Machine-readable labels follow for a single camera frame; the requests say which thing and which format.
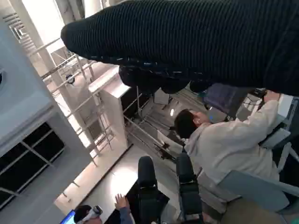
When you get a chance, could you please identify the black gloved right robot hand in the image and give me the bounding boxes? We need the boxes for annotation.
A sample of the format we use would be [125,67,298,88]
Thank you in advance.
[60,0,299,95]

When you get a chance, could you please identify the dark monitor screen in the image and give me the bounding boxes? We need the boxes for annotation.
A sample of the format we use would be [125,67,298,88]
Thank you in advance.
[204,83,249,117]

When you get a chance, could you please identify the tall white cabinet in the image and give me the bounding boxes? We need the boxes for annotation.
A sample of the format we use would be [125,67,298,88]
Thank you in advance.
[88,67,132,150]

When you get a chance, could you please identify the seated person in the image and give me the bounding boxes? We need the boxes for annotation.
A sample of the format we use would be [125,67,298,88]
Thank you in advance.
[174,90,295,224]

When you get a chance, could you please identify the grey wheeled chair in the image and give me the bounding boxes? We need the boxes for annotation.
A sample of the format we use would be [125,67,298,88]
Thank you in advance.
[217,140,299,215]

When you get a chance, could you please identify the person with headset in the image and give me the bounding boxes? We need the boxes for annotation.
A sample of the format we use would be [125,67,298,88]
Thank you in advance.
[73,193,135,224]

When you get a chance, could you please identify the white VR headset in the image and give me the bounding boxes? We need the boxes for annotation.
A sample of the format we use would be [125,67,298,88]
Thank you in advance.
[81,205,103,221]

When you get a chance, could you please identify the blue laptop screen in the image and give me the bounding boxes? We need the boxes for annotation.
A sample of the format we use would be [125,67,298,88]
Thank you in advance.
[59,210,77,224]

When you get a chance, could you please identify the white metal pipe frame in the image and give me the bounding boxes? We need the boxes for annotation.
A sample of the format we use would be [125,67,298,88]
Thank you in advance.
[30,37,117,165]

